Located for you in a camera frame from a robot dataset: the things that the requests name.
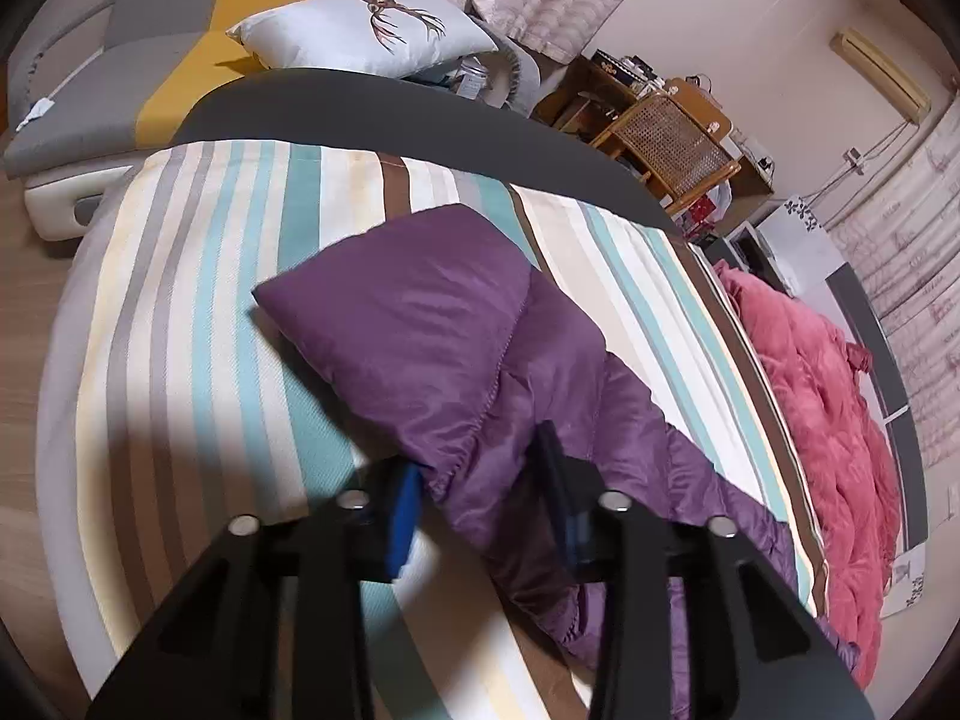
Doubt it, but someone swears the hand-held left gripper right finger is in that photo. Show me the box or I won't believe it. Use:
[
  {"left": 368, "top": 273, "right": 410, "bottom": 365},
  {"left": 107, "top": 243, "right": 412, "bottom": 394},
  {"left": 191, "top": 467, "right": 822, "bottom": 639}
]
[{"left": 529, "top": 420, "right": 877, "bottom": 720}]

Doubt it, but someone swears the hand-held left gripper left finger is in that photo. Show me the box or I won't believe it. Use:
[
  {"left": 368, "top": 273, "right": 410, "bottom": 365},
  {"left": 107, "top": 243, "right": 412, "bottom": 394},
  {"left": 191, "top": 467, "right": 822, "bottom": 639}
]
[{"left": 84, "top": 460, "right": 422, "bottom": 720}]

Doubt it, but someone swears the purple quilted jacket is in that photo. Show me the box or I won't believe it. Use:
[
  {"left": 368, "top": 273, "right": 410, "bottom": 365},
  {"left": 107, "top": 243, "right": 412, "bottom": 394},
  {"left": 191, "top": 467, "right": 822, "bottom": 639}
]
[{"left": 253, "top": 202, "right": 863, "bottom": 720}]

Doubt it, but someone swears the pink comforter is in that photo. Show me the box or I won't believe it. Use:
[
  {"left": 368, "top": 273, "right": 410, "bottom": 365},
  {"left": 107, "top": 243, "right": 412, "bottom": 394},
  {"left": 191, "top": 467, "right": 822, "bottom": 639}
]
[{"left": 712, "top": 259, "right": 902, "bottom": 691}]

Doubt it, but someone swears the striped bed sheet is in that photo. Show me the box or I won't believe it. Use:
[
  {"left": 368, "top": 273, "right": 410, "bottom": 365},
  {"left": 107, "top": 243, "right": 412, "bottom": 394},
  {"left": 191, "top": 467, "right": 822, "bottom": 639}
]
[{"left": 34, "top": 139, "right": 833, "bottom": 720}]

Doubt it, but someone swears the red box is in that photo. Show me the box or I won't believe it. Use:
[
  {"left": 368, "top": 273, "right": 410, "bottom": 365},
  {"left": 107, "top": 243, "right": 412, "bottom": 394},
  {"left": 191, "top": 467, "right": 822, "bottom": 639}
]
[{"left": 679, "top": 195, "right": 722, "bottom": 241}]

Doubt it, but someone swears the white floral nightstand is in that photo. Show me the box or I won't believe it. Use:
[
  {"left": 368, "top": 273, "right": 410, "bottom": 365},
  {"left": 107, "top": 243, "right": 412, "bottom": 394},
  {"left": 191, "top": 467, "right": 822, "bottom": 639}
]
[
  {"left": 727, "top": 199, "right": 833, "bottom": 293},
  {"left": 881, "top": 547, "right": 935, "bottom": 620}
]

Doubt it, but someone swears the white plastic bag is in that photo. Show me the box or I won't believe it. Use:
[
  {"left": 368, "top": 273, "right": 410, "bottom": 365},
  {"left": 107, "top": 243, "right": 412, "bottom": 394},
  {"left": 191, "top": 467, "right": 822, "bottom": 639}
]
[{"left": 705, "top": 184, "right": 740, "bottom": 226}]

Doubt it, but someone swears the wooden desk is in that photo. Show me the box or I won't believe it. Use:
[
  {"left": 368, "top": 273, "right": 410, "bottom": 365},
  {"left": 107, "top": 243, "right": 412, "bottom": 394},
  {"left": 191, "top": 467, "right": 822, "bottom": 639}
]
[{"left": 532, "top": 52, "right": 775, "bottom": 212}]

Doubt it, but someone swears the wicker back chair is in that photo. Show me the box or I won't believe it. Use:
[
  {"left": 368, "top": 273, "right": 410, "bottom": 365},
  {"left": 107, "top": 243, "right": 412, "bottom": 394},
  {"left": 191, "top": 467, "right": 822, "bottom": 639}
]
[{"left": 589, "top": 90, "right": 743, "bottom": 205}]

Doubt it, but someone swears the dark grey mattress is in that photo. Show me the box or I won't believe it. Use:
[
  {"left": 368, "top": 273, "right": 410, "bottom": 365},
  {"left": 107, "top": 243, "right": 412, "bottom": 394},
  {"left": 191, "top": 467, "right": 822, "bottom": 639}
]
[{"left": 172, "top": 67, "right": 692, "bottom": 242}]

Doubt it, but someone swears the grey ruffled cushion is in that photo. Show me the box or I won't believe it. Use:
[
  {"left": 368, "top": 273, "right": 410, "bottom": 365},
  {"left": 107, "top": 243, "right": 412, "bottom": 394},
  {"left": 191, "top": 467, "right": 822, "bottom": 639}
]
[{"left": 450, "top": 37, "right": 545, "bottom": 118}]

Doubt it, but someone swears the white deer print pillow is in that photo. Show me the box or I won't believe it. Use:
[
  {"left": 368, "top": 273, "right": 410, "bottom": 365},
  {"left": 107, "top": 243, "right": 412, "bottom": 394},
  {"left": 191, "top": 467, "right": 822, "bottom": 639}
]
[{"left": 225, "top": 0, "right": 500, "bottom": 80}]

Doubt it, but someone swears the grey and yellow sofa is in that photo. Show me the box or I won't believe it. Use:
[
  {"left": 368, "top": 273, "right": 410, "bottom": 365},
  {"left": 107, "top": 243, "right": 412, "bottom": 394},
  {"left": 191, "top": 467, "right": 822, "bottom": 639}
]
[{"left": 4, "top": 0, "right": 412, "bottom": 242}]

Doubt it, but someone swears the white cloth tag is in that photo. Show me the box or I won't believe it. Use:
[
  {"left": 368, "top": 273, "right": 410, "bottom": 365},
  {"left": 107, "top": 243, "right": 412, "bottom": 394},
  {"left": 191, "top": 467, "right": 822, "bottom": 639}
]
[{"left": 16, "top": 97, "right": 58, "bottom": 130}]

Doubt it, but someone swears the cream air conditioner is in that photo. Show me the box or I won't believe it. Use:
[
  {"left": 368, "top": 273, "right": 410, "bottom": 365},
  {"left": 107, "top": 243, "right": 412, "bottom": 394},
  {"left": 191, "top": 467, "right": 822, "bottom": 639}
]
[{"left": 829, "top": 28, "right": 932, "bottom": 122}]

